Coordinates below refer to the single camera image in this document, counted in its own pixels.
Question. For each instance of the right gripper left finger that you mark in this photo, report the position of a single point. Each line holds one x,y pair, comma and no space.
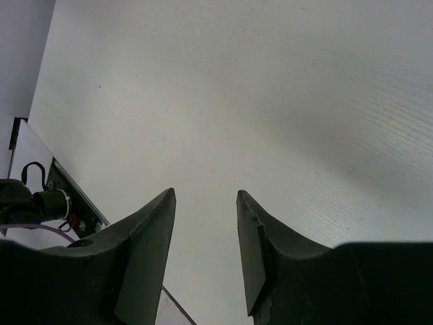
111,277

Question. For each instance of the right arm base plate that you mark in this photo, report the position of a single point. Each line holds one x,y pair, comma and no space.
84,218

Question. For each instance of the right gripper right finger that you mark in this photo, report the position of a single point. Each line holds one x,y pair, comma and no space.
290,279

